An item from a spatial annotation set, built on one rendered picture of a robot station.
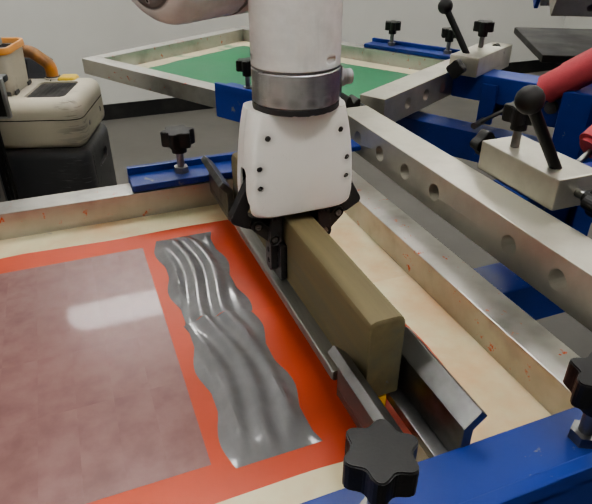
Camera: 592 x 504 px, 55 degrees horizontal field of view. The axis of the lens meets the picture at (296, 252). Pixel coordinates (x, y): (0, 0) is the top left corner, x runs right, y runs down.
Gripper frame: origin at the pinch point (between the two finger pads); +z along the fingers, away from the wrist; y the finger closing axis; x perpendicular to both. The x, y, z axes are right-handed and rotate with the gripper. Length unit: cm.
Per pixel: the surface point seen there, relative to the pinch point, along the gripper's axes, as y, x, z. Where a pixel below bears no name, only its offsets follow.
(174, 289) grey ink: 11.6, -6.4, 5.7
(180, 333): 12.4, 0.8, 6.0
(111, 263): 17.3, -14.8, 6.0
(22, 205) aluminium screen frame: 26.3, -27.1, 2.5
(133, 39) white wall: -29, -380, 47
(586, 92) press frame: -61, -25, -3
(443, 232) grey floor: -133, -148, 101
